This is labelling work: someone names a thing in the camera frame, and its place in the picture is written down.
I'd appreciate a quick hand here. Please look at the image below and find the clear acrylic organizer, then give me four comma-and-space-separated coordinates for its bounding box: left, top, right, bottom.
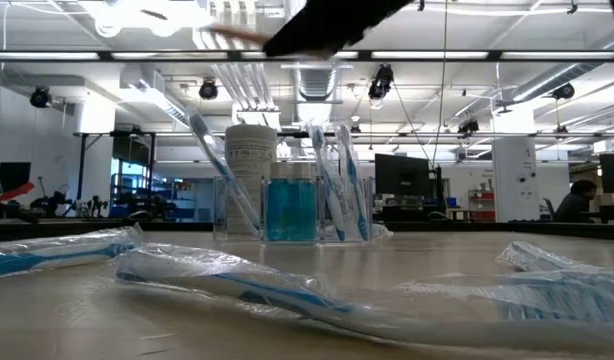
212, 174, 374, 247

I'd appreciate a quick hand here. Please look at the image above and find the red shelf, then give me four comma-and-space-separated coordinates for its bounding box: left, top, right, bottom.
467, 188, 496, 222

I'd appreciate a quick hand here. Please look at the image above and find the black metal rack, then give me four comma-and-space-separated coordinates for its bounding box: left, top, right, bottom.
72, 129, 157, 217

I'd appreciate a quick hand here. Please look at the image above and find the person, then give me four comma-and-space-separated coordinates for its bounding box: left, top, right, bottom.
553, 178, 599, 224

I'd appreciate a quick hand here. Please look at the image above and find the black ceiling spotlight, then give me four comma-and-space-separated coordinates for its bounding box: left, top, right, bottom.
29, 85, 52, 109
198, 78, 220, 101
367, 63, 395, 101
552, 82, 576, 102
456, 117, 481, 137

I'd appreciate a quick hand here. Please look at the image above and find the white column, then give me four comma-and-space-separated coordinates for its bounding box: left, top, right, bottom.
491, 135, 538, 224
74, 94, 116, 216

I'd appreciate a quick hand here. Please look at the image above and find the teal tube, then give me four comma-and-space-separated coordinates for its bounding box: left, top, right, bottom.
290, 162, 319, 242
266, 162, 292, 242

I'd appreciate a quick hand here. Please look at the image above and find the thin hanging cable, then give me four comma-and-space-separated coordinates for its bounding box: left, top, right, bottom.
430, 0, 449, 166

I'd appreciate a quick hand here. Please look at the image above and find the silver ventilation duct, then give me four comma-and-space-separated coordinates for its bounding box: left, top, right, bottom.
286, 57, 353, 104

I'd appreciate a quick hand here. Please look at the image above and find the black overhead crossbar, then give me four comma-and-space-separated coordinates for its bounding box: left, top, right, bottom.
0, 48, 614, 64

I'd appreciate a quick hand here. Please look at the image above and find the white wipes canister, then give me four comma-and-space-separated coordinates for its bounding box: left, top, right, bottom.
224, 123, 279, 236

